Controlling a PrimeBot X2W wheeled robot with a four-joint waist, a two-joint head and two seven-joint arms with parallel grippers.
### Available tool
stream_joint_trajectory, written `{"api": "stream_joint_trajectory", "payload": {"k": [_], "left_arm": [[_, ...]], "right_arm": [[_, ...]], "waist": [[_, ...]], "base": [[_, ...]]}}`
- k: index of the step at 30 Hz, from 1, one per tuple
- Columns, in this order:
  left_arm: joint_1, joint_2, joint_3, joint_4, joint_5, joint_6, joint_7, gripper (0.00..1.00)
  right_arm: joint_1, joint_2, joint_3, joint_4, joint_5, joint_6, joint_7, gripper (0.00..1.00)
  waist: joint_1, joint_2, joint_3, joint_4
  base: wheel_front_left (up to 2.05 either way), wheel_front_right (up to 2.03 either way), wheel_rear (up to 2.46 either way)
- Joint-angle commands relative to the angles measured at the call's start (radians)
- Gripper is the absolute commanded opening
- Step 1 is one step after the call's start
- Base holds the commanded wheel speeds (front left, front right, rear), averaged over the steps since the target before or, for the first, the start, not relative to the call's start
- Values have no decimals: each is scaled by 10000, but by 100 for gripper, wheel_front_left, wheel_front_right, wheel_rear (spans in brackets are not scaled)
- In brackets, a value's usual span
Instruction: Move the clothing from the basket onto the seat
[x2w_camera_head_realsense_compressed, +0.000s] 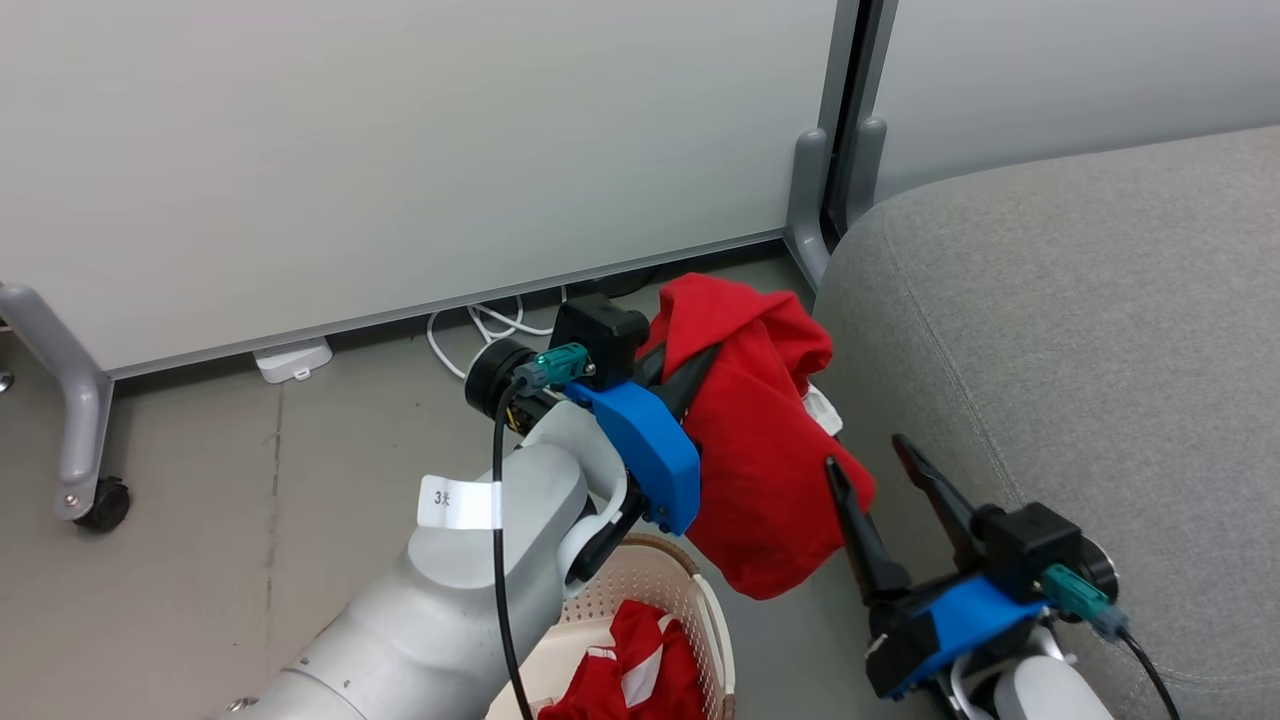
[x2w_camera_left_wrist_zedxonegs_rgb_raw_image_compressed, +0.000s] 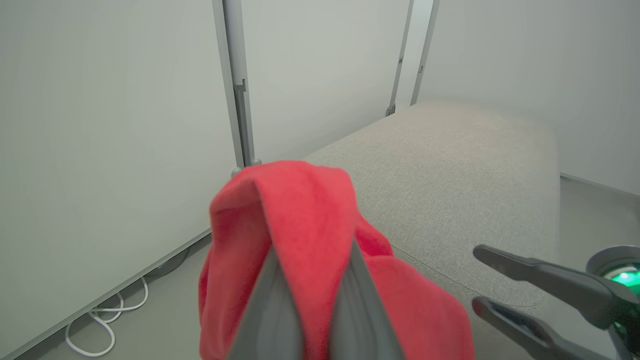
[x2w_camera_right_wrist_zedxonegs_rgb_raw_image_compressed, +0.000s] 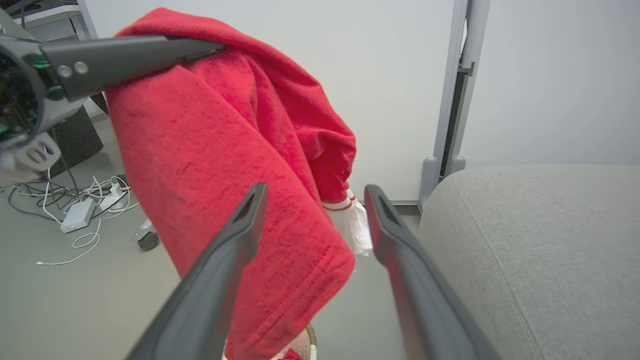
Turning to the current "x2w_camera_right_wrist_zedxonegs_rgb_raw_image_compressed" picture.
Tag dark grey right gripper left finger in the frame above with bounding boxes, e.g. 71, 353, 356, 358
125, 181, 270, 360

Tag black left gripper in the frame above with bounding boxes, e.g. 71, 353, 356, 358
0, 34, 227, 151

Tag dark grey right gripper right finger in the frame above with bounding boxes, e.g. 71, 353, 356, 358
363, 184, 502, 360

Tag red garment with white cuffs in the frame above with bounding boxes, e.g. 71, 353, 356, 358
105, 7, 373, 360

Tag grey caster wheel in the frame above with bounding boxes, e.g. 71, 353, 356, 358
132, 218, 161, 252

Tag grey desk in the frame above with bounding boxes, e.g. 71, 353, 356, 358
0, 0, 98, 43

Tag black cabinet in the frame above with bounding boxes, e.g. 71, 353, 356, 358
47, 92, 108, 178

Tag grey fabric sofa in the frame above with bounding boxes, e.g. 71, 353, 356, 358
417, 164, 640, 360

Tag white power adapter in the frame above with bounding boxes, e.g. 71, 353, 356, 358
60, 197, 97, 234

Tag white power strip with cables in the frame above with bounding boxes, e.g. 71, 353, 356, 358
36, 167, 133, 266

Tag black floor cable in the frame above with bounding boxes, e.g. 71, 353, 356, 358
7, 177, 131, 221

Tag grey partition frame post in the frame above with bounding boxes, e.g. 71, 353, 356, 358
419, 0, 491, 211

